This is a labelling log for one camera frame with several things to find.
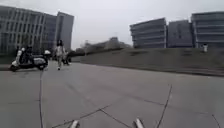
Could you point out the row of trees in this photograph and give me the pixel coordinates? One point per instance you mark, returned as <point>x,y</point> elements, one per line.
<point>100,46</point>

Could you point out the grey paved plaza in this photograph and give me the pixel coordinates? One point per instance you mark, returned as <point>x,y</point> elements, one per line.
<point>110,90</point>

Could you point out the grassy slope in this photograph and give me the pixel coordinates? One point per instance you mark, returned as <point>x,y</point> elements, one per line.
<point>150,58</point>

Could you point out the grey slatted building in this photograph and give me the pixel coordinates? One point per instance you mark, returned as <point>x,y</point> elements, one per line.
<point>148,33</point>

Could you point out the person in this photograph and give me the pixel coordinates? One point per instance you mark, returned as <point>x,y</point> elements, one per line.
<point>60,53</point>

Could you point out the robot's own part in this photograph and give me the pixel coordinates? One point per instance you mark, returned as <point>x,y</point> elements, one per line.
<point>138,123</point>
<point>74,124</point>

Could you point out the dark grey building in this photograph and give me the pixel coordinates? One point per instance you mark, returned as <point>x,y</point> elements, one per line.
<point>180,34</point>

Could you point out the white scooter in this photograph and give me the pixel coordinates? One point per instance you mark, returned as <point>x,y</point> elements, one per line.
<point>28,61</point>

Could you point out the tall grey windowed building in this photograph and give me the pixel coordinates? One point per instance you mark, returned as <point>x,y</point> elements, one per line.
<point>30,30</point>

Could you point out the pale slatted building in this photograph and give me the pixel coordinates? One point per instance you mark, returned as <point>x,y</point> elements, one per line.
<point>208,29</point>

